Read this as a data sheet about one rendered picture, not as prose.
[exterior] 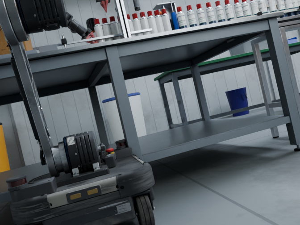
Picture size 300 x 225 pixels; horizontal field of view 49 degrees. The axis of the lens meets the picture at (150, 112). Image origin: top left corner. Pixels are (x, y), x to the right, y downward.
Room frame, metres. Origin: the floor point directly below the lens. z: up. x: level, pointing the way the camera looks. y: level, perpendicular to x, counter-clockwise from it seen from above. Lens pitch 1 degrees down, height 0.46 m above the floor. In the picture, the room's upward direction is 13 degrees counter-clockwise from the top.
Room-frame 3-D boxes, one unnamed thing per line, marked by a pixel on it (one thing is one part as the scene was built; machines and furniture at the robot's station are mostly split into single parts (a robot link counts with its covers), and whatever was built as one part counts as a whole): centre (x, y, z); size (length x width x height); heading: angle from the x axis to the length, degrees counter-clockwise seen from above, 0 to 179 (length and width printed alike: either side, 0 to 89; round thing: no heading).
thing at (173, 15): (2.32, -0.32, 0.98); 0.03 x 0.03 x 0.17
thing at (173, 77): (3.97, -1.14, 0.40); 1.90 x 0.75 x 0.80; 101
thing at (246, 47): (3.94, -1.42, 0.91); 0.60 x 0.40 x 0.22; 105
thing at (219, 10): (2.36, -0.65, 0.98); 0.05 x 0.05 x 0.20
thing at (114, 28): (2.15, 0.10, 0.98); 0.05 x 0.05 x 0.20
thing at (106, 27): (2.14, 0.15, 0.98); 0.05 x 0.05 x 0.20
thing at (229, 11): (2.38, -0.72, 0.98); 0.05 x 0.05 x 0.20
